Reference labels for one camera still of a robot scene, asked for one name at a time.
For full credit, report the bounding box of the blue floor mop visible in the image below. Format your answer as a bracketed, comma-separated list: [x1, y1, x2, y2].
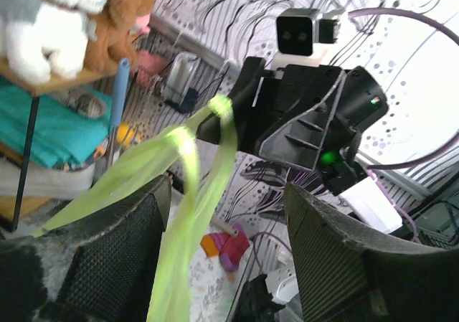
[105, 58, 130, 170]

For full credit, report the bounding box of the brown teddy bear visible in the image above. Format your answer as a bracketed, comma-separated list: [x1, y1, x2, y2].
[84, 0, 154, 73]

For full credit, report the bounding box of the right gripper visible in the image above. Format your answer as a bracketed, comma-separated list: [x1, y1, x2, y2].
[197, 57, 388, 168]

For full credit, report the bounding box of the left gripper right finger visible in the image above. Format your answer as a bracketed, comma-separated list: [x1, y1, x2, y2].
[284, 184, 458, 321]

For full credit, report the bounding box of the yellow plush toy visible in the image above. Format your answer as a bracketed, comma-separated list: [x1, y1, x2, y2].
[116, 123, 142, 148]

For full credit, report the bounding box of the wooden shelf rack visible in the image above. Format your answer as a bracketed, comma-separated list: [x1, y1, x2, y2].
[1, 60, 118, 232]

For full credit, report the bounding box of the teal folded cloth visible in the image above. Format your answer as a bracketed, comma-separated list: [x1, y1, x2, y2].
[1, 78, 110, 168]

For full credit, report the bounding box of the black wire basket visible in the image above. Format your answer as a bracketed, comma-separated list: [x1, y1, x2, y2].
[131, 32, 229, 115]

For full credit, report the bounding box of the purple orange toy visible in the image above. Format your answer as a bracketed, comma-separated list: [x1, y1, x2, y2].
[200, 223, 250, 272]

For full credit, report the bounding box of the green trash bag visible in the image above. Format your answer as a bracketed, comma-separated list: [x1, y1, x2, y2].
[32, 94, 240, 322]

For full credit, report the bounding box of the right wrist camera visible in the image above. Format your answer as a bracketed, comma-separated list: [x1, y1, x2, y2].
[270, 8, 345, 70]

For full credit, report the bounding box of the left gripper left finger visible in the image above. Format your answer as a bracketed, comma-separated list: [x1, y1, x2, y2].
[35, 175, 171, 321]

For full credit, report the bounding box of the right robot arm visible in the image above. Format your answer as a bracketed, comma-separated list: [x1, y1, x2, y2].
[229, 57, 402, 234]

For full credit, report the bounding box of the white husky plush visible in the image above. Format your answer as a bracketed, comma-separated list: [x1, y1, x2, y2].
[1, 0, 108, 85]

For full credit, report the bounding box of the silver foil pouch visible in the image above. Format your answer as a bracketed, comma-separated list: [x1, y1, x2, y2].
[163, 52, 200, 105]

